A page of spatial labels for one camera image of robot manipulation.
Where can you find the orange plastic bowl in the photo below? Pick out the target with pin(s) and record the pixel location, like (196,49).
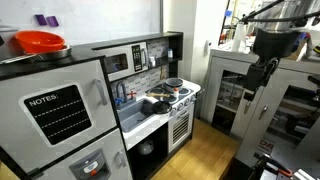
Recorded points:
(40,41)

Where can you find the gray toy sink basin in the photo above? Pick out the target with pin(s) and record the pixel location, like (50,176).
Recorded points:
(133,116)

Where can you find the toy refrigerator with chalkboard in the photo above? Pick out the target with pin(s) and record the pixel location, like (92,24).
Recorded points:
(100,113)

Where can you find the white toy oven door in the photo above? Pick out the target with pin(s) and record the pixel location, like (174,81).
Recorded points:
(173,140)

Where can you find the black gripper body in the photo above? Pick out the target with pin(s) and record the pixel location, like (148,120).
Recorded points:
(275,43)

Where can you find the gray toy pot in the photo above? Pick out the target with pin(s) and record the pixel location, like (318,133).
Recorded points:
(174,85)

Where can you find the white wall box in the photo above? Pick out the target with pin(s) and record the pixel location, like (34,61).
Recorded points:
(208,47)

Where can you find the whiteboard panel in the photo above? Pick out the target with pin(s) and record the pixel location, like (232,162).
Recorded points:
(100,16)

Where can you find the toy microwave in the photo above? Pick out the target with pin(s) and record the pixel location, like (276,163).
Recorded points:
(123,71)

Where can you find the small cardboard box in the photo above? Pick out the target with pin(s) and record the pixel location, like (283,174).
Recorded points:
(300,51)

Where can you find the small white bottle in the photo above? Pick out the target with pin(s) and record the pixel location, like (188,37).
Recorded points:
(170,53)

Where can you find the white sign red letters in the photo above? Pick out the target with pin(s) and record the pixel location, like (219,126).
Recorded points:
(266,146)

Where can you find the gray glass door cabinet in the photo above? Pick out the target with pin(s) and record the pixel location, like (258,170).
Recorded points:
(213,66)

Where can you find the black white toy kitchen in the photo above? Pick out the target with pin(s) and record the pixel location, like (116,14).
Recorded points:
(83,55)

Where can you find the fridge door with dispenser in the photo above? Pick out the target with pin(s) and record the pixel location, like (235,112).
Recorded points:
(113,143)

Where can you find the white shaker red cap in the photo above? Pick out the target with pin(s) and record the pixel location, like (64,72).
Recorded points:
(175,93)

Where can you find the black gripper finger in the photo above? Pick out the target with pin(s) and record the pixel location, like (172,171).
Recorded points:
(271,71)
(256,78)

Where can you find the black frying pan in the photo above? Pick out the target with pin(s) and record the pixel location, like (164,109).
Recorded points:
(161,107)

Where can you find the small gray cup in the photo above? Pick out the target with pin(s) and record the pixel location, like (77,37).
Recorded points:
(152,62)

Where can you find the gray toy faucet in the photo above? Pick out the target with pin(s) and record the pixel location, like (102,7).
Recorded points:
(119,87)

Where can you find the small blue object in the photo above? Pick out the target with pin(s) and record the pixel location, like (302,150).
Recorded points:
(228,13)

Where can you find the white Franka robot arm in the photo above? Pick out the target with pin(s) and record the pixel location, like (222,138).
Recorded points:
(286,13)

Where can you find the purple magnet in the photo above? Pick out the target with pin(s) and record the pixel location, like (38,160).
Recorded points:
(41,20)
(52,21)

